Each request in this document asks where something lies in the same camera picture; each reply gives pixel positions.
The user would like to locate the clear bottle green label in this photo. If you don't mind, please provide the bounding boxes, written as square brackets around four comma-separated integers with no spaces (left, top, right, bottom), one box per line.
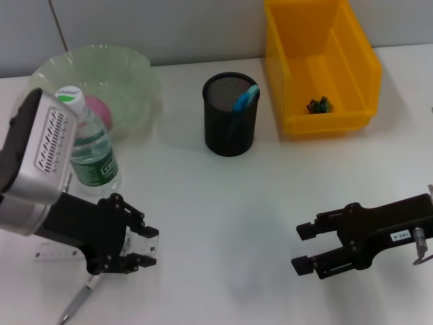
[55,87,122,196]

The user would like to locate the grey right gripper cable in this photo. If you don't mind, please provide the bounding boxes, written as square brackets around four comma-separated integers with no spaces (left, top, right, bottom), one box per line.
[411,227,433,267]

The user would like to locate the black mesh pen holder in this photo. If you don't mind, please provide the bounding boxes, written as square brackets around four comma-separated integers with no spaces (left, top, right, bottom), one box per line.
[202,71,260,158]

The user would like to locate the yellow plastic bin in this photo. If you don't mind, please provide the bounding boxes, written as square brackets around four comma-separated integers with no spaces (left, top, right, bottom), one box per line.
[263,0,383,137]

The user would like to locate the silver pen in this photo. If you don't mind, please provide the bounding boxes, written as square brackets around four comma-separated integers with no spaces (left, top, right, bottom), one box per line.
[57,274,102,323]

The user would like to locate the transparent plastic ruler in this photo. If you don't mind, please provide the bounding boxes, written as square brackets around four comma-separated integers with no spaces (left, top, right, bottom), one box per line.
[33,230,160,264]

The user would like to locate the pink peach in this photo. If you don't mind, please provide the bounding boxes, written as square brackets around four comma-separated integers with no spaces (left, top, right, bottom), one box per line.
[83,95,112,130]

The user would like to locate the green plastic scrap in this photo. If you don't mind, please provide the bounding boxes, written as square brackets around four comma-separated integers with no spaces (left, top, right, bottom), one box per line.
[305,96,335,114]

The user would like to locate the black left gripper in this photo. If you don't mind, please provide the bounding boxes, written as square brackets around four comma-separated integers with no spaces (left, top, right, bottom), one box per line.
[37,192,160,276]

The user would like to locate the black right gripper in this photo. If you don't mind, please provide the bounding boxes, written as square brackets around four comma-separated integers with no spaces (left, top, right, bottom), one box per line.
[290,193,433,280]

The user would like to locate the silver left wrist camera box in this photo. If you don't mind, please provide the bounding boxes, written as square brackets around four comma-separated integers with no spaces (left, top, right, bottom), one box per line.
[0,87,79,206]

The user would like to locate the blue scissors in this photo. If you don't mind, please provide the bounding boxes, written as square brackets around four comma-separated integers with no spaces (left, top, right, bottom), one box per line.
[227,84,260,142]

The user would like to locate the translucent green fruit bowl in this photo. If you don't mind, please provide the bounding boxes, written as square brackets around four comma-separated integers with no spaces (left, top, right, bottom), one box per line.
[28,43,162,143]

